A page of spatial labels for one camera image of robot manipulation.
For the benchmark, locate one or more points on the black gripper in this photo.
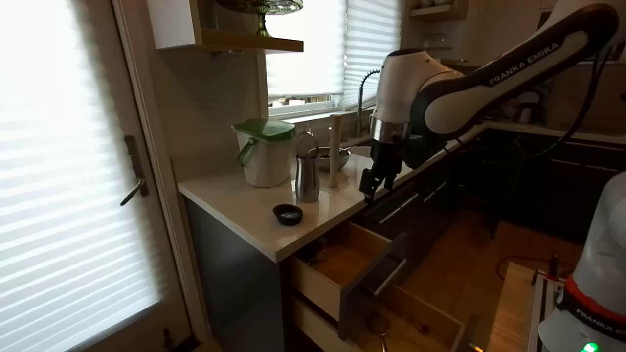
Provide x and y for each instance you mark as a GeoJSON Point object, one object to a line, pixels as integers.
{"type": "Point", "coordinates": [386, 159]}

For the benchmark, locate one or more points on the wooden drawer dark front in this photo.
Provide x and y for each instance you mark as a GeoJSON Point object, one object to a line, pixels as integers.
{"type": "Point", "coordinates": [365, 286]}
{"type": "Point", "coordinates": [418, 320]}

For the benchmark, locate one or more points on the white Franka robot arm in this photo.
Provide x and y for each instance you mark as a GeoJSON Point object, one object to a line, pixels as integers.
{"type": "Point", "coordinates": [457, 99]}

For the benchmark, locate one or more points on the steel arched kitchen faucet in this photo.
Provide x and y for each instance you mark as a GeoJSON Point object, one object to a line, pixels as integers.
{"type": "Point", "coordinates": [361, 105]}

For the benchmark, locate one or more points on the steel cup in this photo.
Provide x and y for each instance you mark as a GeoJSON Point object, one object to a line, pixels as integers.
{"type": "Point", "coordinates": [308, 179]}

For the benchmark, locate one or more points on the small black round dish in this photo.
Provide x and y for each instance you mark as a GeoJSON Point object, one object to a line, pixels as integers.
{"type": "Point", "coordinates": [288, 214]}

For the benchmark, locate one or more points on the white window blind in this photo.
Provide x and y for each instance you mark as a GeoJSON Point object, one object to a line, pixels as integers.
{"type": "Point", "coordinates": [314, 52]}

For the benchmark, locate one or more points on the grey cabinet side panel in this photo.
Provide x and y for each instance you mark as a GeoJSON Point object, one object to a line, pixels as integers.
{"type": "Point", "coordinates": [236, 286]}

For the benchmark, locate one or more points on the dark corner base cabinets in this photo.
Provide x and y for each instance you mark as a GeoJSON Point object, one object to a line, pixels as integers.
{"type": "Point", "coordinates": [560, 183]}

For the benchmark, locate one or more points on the wooden robot platform board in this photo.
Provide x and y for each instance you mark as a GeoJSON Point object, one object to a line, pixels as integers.
{"type": "Point", "coordinates": [513, 314]}

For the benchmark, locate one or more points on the glass dish on stand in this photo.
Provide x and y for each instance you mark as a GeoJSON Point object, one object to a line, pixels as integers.
{"type": "Point", "coordinates": [265, 9]}

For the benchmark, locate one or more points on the white door blind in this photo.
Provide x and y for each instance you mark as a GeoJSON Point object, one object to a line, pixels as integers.
{"type": "Point", "coordinates": [65, 183]}

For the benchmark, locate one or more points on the wooden open wall shelves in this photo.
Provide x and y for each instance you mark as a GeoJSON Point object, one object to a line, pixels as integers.
{"type": "Point", "coordinates": [435, 11]}

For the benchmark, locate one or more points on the wooden wall shelf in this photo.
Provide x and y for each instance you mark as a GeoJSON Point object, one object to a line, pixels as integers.
{"type": "Point", "coordinates": [247, 42]}

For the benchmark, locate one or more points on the aluminium base frame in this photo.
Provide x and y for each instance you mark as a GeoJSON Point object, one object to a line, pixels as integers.
{"type": "Point", "coordinates": [545, 306]}

